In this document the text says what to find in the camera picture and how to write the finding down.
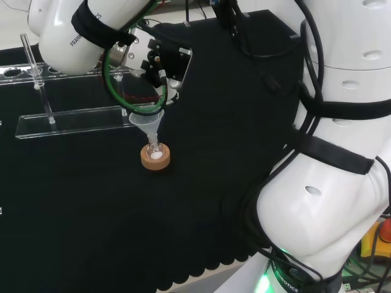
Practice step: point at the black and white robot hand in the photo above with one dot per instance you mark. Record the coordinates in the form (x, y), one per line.
(174, 94)

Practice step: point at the white salt powder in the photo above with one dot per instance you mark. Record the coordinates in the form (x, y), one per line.
(156, 156)

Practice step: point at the translucent plastic funnel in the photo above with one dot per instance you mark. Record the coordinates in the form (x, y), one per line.
(149, 125)

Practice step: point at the small glass round-bottom flask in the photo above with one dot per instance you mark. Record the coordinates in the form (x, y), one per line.
(154, 149)

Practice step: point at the clear acrylic funnel stand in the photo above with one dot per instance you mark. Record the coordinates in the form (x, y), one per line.
(76, 122)

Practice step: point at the black bench cloth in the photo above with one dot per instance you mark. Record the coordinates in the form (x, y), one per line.
(91, 213)

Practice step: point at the yellow stop button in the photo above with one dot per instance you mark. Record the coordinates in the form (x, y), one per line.
(370, 245)

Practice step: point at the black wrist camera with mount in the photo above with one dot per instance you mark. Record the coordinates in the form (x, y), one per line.
(175, 64)

